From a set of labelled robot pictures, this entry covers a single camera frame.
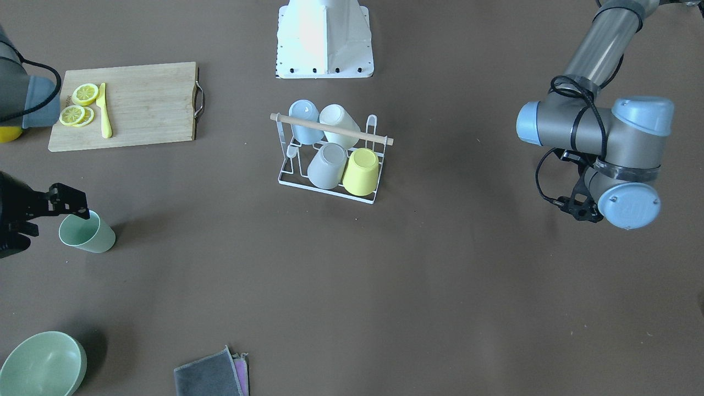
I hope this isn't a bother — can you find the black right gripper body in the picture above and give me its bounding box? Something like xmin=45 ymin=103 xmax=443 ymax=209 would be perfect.
xmin=1 ymin=172 xmax=56 ymax=258

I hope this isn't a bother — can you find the green plastic cup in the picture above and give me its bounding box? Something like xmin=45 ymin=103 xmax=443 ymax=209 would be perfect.
xmin=58 ymin=210 xmax=116 ymax=254

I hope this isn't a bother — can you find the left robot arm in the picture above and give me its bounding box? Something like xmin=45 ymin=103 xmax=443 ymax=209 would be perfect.
xmin=516 ymin=1 xmax=674 ymax=230

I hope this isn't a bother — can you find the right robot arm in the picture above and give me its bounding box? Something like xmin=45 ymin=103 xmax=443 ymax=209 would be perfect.
xmin=1 ymin=30 xmax=90 ymax=258

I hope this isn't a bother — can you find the blue plastic cup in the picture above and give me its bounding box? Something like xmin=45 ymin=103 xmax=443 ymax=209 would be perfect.
xmin=289 ymin=100 xmax=324 ymax=145

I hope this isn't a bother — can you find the grey plastic cup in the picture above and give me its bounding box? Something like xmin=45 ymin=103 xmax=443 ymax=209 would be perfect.
xmin=307 ymin=143 xmax=347 ymax=190

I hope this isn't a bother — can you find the white plastic cup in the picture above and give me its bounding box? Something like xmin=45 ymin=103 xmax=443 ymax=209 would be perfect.
xmin=319 ymin=104 xmax=361 ymax=150

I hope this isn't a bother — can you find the yellow plastic cup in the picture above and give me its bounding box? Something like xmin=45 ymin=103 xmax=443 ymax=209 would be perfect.
xmin=342 ymin=148 xmax=379 ymax=196

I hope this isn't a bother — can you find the yellow lemon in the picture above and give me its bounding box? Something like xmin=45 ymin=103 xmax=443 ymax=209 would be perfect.
xmin=0 ymin=126 xmax=23 ymax=143

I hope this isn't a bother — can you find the yellow plastic knife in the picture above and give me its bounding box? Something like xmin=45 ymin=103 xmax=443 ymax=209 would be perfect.
xmin=96 ymin=82 xmax=113 ymax=139

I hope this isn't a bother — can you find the lemon slice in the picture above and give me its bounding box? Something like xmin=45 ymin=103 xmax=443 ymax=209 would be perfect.
xmin=59 ymin=105 xmax=86 ymax=127
xmin=70 ymin=83 xmax=99 ymax=106

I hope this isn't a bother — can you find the wooden cutting board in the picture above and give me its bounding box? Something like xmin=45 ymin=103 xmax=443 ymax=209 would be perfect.
xmin=48 ymin=61 xmax=203 ymax=152

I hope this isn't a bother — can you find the green ceramic bowl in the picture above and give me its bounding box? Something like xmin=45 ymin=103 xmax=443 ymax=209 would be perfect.
xmin=1 ymin=331 xmax=86 ymax=395

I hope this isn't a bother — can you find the grey folded cloth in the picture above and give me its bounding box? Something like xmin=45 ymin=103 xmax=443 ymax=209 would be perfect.
xmin=174 ymin=348 xmax=241 ymax=395

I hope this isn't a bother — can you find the pink folded cloth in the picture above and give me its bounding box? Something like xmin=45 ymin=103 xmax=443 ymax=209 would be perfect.
xmin=232 ymin=353 xmax=250 ymax=396

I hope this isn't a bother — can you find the white wire cup holder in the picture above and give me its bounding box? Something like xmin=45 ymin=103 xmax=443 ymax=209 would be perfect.
xmin=271 ymin=113 xmax=394 ymax=205

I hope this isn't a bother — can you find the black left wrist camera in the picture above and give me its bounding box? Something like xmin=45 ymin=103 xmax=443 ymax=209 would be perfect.
xmin=557 ymin=175 xmax=604 ymax=223

